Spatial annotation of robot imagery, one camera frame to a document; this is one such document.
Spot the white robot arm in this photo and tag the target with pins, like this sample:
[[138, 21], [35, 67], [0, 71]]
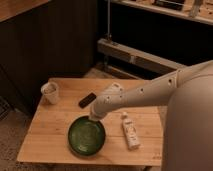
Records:
[[187, 93]]

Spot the green ceramic bowl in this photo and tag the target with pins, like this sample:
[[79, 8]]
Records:
[[86, 137]]

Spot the wooden square table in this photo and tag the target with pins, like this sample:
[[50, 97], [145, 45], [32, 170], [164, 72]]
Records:
[[46, 140]]

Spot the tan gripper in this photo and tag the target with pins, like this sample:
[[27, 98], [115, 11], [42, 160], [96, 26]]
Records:
[[93, 118]]

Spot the grey metal shelf beam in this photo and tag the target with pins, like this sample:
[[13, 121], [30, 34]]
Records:
[[136, 57]]

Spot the white lotion bottle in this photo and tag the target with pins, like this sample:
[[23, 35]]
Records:
[[130, 131]]

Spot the black rectangular remote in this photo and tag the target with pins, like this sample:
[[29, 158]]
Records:
[[87, 100]]

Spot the white paper cup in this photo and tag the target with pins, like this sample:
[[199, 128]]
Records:
[[50, 91]]

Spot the upper wooden shelf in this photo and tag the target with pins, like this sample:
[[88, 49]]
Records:
[[193, 10]]

